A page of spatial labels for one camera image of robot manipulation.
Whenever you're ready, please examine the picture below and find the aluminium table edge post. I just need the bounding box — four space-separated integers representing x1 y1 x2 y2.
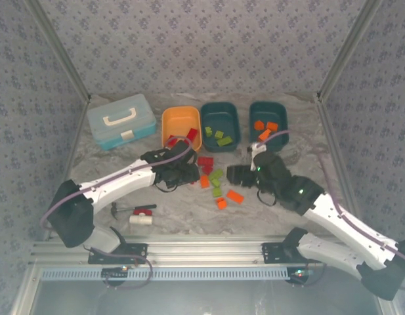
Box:
43 96 93 242
315 96 362 217

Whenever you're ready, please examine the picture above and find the aluminium frame rail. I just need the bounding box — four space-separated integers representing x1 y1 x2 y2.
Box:
28 233 370 267

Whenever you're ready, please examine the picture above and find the slotted grey cable duct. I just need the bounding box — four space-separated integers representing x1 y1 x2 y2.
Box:
40 267 297 282

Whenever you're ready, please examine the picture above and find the aluminium frame post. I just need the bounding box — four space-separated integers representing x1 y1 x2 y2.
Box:
315 0 386 103
24 0 92 102

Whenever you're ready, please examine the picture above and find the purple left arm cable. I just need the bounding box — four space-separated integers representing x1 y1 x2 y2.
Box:
40 135 194 230

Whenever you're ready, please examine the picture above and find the controller board with light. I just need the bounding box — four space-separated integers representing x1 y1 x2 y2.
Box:
101 266 130 287
286 267 314 285

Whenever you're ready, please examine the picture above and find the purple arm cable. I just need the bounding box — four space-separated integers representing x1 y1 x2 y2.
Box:
40 135 194 230
256 129 405 262

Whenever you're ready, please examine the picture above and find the orange long lego brick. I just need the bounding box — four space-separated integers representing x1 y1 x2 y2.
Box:
226 189 245 205

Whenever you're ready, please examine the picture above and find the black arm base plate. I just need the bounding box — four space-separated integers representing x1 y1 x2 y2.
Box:
261 241 308 263
87 241 148 265

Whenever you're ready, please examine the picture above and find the light blue storage case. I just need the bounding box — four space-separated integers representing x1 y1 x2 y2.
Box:
86 93 158 152

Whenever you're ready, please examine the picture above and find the grey metal panel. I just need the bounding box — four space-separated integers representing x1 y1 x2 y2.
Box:
11 265 395 315

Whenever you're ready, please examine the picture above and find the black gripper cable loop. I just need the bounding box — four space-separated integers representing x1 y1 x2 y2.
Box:
256 188 278 207

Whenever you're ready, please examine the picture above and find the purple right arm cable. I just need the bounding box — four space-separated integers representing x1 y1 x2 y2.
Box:
256 129 405 262

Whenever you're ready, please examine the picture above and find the teal plastic container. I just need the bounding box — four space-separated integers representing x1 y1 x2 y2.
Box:
200 100 242 153
248 100 290 153

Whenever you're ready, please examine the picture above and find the orange plastic container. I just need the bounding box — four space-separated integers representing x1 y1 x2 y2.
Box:
161 103 203 156

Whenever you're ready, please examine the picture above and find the small hammer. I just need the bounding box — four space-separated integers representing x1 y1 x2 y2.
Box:
110 201 158 217

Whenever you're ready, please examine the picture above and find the white case handle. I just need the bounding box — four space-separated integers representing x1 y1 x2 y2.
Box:
102 107 139 128

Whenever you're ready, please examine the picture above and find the white valve with red handle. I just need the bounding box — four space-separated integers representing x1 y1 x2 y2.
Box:
128 208 154 226

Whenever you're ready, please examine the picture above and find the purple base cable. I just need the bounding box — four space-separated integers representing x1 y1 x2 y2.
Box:
302 257 328 286
89 247 154 290

